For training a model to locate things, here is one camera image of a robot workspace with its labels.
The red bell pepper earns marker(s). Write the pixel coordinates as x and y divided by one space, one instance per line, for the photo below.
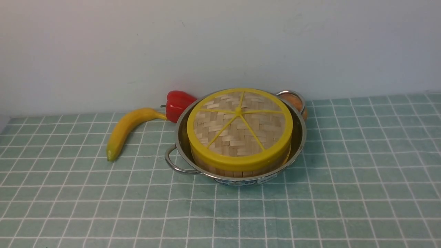
176 103

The yellow banana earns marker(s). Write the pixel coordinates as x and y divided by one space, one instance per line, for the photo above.
125 126

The yellow bamboo steamer lid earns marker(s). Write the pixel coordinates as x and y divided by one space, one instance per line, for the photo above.
240 128

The stainless steel pot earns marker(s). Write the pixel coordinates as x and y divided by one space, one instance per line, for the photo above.
179 156

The orange fruit behind pot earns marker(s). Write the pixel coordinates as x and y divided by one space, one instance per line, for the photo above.
298 103

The green checkered tablecloth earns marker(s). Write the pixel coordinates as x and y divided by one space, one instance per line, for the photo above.
369 176

